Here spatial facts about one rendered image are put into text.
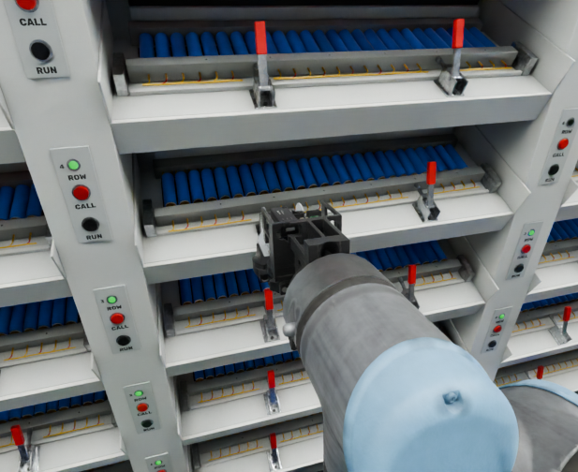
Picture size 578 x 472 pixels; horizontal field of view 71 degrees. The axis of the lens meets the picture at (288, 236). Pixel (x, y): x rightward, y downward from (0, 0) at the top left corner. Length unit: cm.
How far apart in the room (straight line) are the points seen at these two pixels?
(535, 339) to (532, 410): 75
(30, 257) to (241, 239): 28
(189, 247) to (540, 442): 45
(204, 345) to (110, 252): 24
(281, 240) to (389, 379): 20
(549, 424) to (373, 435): 20
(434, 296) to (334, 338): 60
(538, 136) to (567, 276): 38
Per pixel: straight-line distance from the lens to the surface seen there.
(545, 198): 82
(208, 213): 61
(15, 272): 63
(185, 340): 72
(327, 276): 30
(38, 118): 52
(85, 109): 50
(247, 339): 71
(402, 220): 67
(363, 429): 22
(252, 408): 86
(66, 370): 75
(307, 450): 104
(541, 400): 41
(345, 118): 55
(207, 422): 86
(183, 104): 52
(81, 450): 90
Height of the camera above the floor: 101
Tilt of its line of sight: 30 degrees down
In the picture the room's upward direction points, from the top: straight up
